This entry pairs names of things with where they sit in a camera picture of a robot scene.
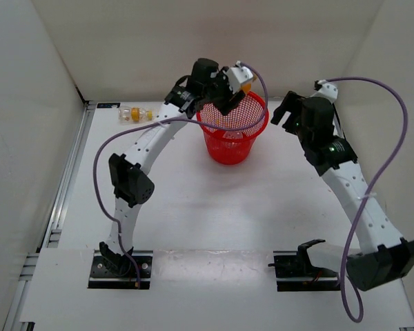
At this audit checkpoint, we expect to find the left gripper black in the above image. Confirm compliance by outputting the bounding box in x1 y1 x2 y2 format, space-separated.
201 66 244 115

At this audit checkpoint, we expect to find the orange juice bottle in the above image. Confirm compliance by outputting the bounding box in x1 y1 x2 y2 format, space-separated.
240 80 252 94

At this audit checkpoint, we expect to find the red mesh plastic bin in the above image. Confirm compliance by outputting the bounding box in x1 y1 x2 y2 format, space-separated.
196 92 268 165

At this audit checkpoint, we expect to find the clear bottle yellow cap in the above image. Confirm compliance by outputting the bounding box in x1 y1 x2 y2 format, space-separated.
118 106 155 123

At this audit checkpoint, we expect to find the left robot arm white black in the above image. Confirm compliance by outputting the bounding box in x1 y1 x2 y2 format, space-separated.
99 58 254 277

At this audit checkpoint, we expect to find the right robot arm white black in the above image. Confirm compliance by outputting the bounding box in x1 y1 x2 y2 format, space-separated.
271 91 414 291

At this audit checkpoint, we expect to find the blue label left corner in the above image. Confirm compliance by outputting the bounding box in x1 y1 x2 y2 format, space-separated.
97 103 120 109

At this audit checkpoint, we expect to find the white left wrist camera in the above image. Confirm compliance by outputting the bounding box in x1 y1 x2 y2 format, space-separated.
225 61 255 94

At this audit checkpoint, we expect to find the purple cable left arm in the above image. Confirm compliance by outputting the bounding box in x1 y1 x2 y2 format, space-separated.
92 61 270 289

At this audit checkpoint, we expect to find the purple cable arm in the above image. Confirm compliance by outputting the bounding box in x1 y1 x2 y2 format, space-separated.
92 61 270 289
327 76 410 323

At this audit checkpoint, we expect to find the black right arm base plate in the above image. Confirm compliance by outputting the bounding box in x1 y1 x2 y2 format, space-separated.
268 239 340 292

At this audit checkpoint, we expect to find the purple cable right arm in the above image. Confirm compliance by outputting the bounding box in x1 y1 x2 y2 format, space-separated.
327 76 410 323

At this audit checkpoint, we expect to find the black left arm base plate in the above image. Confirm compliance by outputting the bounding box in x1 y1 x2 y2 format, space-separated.
88 250 153 290

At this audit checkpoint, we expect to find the aluminium frame rail left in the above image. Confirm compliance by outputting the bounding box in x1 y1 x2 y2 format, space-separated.
3 101 96 330

